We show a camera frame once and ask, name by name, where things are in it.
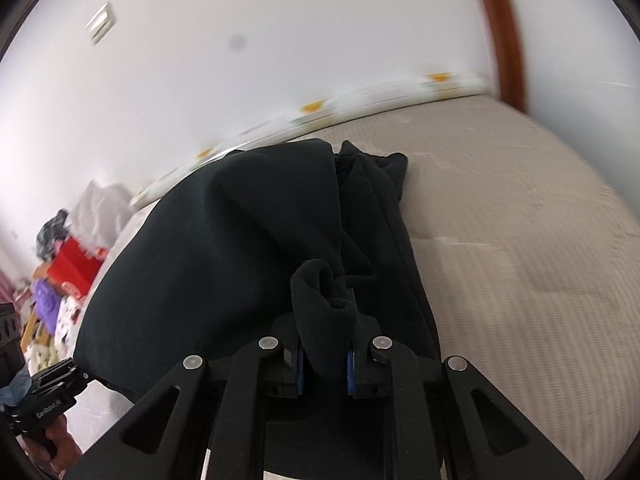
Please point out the white wall vent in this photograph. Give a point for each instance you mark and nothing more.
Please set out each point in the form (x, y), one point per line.
(101, 23)

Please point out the black garment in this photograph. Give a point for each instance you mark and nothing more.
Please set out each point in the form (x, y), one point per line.
(225, 260)

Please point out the red box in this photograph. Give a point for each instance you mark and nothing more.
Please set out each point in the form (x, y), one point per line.
(72, 265)

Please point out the dark grey cloth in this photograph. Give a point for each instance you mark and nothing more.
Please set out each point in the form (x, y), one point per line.
(50, 235)

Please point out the purple bag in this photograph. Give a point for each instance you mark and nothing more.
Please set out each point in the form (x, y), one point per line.
(47, 305)

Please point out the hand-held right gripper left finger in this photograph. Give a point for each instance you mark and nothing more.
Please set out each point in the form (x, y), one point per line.
(300, 371)

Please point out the white printed quilt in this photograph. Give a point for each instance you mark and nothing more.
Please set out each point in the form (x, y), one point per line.
(380, 94)

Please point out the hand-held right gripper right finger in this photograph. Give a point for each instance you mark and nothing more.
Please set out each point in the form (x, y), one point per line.
(351, 371)

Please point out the beige striped bed mat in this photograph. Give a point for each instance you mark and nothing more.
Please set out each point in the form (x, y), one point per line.
(500, 240)

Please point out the white pillow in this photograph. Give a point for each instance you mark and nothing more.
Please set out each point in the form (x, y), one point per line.
(100, 210)

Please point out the brown wooden door frame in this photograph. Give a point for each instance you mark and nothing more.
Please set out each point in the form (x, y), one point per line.
(502, 30)

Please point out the person's left hand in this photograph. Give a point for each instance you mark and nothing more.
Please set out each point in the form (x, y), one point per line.
(67, 445)

